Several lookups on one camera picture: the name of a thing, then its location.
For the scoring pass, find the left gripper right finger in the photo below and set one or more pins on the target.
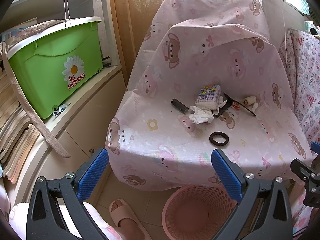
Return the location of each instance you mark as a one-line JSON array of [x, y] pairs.
[[273, 219]]

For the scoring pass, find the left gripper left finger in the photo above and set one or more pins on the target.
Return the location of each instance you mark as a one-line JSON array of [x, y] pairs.
[[45, 219]]

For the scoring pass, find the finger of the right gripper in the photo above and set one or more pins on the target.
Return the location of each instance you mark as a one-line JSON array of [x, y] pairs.
[[315, 147], [305, 173]]

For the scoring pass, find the small white tube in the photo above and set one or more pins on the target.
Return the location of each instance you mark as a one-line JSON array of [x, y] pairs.
[[254, 107]]

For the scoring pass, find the white thread spool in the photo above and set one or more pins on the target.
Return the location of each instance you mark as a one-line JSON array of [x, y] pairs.
[[250, 100]]

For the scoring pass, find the white tissue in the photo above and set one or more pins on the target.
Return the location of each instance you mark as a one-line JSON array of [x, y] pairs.
[[221, 102], [199, 116]]

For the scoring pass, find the colourful tissue pack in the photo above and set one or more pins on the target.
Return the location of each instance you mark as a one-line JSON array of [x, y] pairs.
[[208, 97]]

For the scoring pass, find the black sachet wrapper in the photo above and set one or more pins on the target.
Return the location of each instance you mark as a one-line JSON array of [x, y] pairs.
[[223, 109]]

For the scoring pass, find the pink plastic waste basket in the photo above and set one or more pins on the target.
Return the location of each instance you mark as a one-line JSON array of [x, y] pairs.
[[196, 212]]

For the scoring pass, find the left foot pink slipper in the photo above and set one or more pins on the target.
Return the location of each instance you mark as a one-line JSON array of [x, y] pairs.
[[127, 224]]

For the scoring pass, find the stack of books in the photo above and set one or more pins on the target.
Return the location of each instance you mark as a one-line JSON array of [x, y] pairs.
[[18, 134]]

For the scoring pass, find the printed strawberry quilt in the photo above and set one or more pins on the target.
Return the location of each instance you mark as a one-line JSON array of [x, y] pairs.
[[299, 53]]

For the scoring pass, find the white cabinet shelf unit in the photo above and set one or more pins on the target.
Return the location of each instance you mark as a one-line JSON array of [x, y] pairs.
[[82, 127]]

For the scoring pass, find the pink cartoon bed sheet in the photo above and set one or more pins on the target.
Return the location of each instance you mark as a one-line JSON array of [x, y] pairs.
[[193, 43]]

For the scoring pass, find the green plastic storage box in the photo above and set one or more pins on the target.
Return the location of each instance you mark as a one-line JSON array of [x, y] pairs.
[[53, 64]]

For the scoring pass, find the wooden door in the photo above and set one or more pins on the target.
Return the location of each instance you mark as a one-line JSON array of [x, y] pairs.
[[131, 20]]

